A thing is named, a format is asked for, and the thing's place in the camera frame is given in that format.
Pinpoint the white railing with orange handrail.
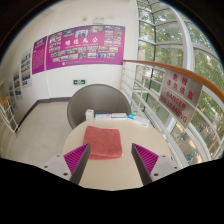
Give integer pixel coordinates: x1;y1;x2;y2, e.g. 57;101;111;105
120;58;224;168

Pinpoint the small upright white box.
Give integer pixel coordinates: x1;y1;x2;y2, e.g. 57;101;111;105
84;108;95;123

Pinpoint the white photo wall panel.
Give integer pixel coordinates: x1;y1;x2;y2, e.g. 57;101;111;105
12;67;23;100
7;81;16;108
20;49;33;89

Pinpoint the narrow magenta text poster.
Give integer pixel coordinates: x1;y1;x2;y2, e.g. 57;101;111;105
31;35;49;75

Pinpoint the grey tub chair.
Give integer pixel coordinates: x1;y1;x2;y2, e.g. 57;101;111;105
66;83;133;131

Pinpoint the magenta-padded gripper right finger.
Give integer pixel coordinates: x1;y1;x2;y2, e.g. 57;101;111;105
130;142;183;187

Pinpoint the silver warning sign red lettering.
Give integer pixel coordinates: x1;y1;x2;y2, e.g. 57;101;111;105
158;68;204;129

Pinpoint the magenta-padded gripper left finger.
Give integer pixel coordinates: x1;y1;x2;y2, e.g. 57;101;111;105
42;142;92;186

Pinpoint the pink towel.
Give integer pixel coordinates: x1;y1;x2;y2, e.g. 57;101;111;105
82;125;124;161

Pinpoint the flat white and blue box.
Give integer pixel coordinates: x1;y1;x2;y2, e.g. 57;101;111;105
110;112;129;120
94;113;113;122

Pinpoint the large magenta photo poster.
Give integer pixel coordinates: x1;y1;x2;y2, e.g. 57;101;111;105
44;24;127;71

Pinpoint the green exit sign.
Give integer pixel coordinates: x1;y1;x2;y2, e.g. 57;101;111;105
73;78;87;86

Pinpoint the short white stair railing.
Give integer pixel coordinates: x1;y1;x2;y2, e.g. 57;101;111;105
0;95;20;135

